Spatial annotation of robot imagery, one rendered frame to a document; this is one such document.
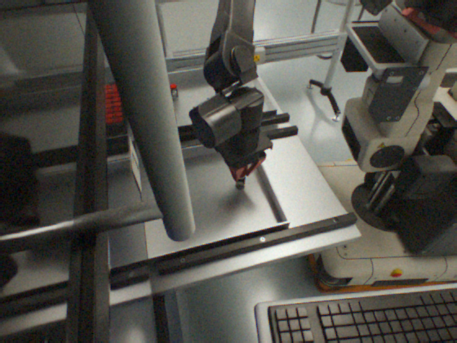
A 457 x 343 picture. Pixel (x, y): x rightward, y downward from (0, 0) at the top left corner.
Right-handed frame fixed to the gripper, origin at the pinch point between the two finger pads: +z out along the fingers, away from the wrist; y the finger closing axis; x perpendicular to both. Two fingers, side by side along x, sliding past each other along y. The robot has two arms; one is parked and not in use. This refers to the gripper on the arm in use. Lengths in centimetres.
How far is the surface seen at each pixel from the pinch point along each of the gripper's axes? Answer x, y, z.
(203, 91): -37.7, -10.1, 3.6
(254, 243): 14.2, 5.7, 2.7
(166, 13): -177, -52, 33
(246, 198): 3.4, 0.5, 4.2
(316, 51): -98, -121, 41
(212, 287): -13, 1, 92
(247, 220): 8.3, 3.2, 4.3
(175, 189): 22.6, 21.3, -32.1
